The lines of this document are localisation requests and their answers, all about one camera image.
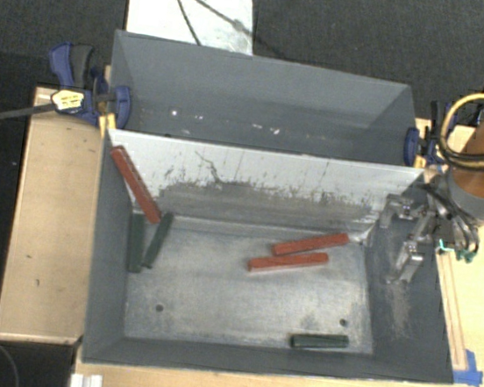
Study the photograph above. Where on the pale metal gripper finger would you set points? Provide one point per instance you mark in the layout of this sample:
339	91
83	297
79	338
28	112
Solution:
395	209
405	265

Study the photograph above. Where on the pale wood flat board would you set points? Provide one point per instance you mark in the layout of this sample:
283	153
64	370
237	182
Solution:
51	229

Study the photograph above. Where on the red-brown flat block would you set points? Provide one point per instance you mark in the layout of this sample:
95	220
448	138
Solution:
137	185
288	262
310	244

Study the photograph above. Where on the dark green flat block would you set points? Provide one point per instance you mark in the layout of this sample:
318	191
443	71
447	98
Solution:
158	241
319	342
136	243

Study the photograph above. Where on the grey metal bin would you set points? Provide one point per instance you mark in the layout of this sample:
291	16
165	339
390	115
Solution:
231	275

